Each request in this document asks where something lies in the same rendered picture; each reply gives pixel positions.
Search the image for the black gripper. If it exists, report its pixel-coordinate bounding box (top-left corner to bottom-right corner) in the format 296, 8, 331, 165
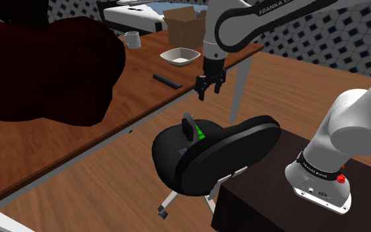
194, 57, 227, 102

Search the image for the white square bowl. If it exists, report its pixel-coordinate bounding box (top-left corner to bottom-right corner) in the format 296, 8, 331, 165
159, 47, 202, 67

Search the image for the black cylindrical stick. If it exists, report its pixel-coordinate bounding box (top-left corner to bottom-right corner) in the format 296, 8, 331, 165
152, 73, 183, 90

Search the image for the green small object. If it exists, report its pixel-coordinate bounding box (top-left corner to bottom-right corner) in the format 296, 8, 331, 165
194, 124, 206, 141

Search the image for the dark grey flat object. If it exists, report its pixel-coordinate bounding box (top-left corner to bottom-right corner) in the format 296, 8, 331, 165
181, 112, 196, 144

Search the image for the open cardboard box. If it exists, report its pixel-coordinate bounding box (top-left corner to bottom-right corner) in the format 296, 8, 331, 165
162, 5, 208, 49

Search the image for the black office chair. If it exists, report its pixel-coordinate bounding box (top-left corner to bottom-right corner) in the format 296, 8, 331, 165
151, 112, 282, 221

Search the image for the wooden desk with white legs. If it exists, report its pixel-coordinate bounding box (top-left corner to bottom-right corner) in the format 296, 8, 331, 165
0, 30, 266, 225

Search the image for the white mug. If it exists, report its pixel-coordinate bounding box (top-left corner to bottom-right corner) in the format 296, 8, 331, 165
123, 31, 142, 50

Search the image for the dark robot stand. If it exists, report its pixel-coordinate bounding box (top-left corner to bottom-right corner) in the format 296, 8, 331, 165
211, 128, 371, 232

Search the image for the dark red rounded bulky object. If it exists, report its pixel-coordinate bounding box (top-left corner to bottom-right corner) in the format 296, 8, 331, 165
0, 16, 127, 127

